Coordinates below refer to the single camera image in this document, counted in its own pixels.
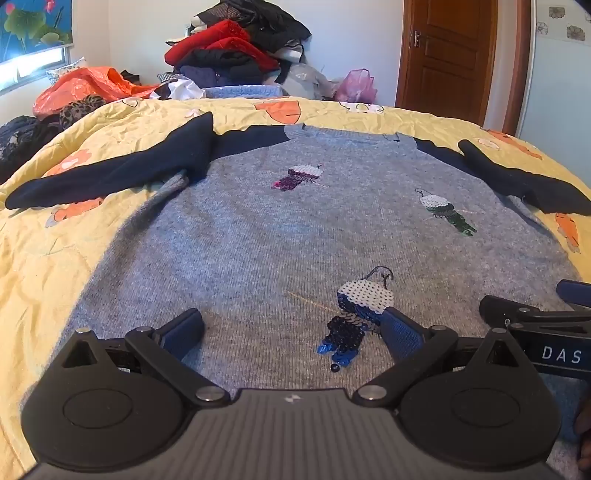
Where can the lotus wall poster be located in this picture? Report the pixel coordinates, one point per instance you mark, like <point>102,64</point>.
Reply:
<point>32,23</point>

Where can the grey sweater with navy sleeves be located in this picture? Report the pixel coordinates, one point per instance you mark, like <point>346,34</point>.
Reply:
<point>258,240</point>

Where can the orange plastic bag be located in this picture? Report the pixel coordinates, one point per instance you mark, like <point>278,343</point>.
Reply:
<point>92,85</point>

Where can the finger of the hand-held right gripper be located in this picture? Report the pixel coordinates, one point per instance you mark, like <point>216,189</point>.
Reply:
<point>575,291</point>
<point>508,311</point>

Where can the yellow floral quilt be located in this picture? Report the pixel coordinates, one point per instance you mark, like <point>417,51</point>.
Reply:
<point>115,131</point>

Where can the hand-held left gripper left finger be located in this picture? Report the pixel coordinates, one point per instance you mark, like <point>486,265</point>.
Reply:
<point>184,328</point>

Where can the brown wooden door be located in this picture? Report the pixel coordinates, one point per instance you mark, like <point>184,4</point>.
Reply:
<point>450,60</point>

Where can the leopard print cloth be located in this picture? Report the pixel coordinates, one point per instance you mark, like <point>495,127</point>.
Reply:
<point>78,110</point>

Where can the wooden wardrobe frame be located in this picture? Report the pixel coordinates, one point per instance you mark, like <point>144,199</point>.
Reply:
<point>517,69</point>

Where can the light blue quilted blanket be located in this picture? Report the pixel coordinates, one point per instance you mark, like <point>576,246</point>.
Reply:
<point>244,91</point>

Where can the white and black plastic bag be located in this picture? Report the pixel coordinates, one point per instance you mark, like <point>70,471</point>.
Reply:
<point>178,88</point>

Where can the dark patterned clothing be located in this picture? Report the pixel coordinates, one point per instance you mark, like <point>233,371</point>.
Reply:
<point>21,138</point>

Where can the frosted flower print wardrobe door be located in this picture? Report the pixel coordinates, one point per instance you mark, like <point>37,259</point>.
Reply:
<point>563,92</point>

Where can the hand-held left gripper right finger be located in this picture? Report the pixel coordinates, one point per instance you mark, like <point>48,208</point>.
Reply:
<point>400,336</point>

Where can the pile of clothes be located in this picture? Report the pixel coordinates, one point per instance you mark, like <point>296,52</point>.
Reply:
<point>221,46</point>

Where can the translucent grey plastic bag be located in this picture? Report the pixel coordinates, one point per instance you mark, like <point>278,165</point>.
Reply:
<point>304,81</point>

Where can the window frame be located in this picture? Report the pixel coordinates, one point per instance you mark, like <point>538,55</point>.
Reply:
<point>27,69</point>

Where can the pink plastic bag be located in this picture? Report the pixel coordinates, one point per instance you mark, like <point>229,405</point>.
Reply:
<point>355,86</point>

